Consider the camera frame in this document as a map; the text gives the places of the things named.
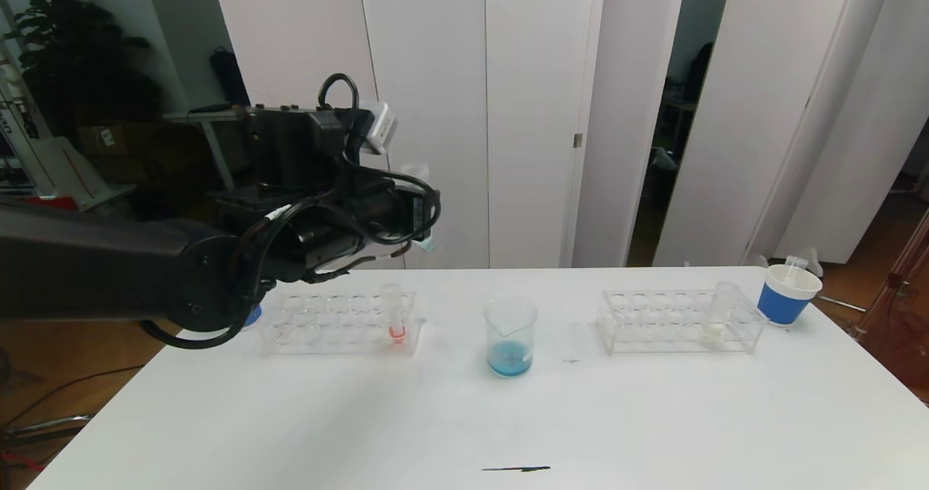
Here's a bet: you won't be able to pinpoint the black floor cable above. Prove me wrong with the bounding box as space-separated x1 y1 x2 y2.
0 364 146 429

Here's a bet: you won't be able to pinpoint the red box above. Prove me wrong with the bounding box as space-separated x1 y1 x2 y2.
0 197 76 211

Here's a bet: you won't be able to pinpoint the white floor object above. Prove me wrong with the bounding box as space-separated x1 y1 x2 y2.
755 249 824 279

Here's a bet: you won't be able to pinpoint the metal floor leg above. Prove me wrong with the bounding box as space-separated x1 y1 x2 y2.
0 415 94 449

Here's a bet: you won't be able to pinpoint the yellow pigment test tube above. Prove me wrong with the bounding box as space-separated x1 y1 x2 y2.
701 281 739 347

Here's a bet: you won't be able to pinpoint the white standing desk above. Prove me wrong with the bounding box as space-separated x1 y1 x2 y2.
163 105 251 197

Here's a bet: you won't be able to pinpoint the clear glass beaker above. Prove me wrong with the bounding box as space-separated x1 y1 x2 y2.
484 295 539 378

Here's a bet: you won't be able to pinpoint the black bag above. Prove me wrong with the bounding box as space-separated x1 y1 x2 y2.
209 46 251 109

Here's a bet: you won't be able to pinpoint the clear acrylic tube rack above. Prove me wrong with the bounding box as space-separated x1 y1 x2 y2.
261 289 422 356
597 289 769 355

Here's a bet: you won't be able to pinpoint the blue pigment test tube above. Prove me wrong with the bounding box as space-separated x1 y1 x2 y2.
401 162 438 253

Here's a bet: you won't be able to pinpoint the white folding partition screen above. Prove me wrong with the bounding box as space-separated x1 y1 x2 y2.
652 0 929 267
210 0 689 271

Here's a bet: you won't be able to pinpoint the grey crate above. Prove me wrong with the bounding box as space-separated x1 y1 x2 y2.
31 184 137 221

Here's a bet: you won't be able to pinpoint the brown cardboard box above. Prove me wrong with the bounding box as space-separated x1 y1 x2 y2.
77 122 148 161

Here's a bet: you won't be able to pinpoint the white board with red line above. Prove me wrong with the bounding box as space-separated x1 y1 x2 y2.
26 136 108 210

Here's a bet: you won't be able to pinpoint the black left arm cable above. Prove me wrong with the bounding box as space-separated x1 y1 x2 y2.
142 74 442 351

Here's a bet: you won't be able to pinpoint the dark green potted plant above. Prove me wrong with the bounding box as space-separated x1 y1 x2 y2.
0 0 165 144

